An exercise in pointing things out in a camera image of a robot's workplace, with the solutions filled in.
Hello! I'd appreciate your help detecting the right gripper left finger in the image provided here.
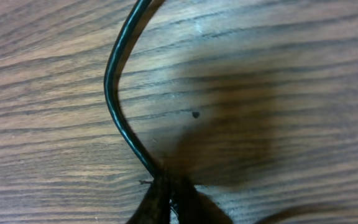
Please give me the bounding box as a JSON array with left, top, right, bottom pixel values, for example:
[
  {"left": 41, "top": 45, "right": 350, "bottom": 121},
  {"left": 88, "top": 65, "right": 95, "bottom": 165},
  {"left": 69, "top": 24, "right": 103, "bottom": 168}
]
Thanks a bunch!
[{"left": 126, "top": 177, "right": 171, "bottom": 224}]

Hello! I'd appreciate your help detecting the separated black usb cable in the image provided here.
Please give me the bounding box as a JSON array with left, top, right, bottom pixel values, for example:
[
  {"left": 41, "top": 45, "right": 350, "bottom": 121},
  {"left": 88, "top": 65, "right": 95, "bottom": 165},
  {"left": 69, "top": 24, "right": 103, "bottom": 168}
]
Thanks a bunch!
[{"left": 103, "top": 0, "right": 163, "bottom": 178}]

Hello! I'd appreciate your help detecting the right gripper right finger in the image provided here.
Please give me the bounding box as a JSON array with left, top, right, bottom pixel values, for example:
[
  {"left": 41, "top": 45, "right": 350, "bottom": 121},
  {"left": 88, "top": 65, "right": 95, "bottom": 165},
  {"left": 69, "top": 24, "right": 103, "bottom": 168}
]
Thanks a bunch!
[{"left": 174, "top": 178, "right": 233, "bottom": 224}]

